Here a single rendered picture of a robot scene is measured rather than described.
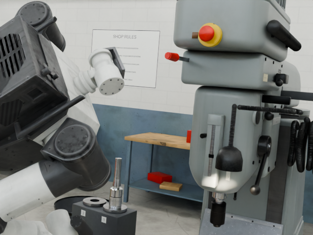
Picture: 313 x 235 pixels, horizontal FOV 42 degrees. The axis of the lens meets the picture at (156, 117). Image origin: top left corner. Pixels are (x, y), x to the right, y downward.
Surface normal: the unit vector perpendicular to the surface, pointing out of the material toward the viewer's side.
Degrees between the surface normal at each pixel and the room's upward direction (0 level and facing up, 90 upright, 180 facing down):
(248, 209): 90
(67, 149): 49
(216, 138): 90
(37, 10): 59
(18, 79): 63
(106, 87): 133
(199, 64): 90
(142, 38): 90
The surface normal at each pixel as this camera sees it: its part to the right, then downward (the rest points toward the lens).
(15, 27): -0.39, -0.38
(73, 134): -0.16, -0.60
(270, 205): -0.44, 0.04
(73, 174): 0.24, 0.17
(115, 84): 0.36, 0.77
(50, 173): 0.06, -0.21
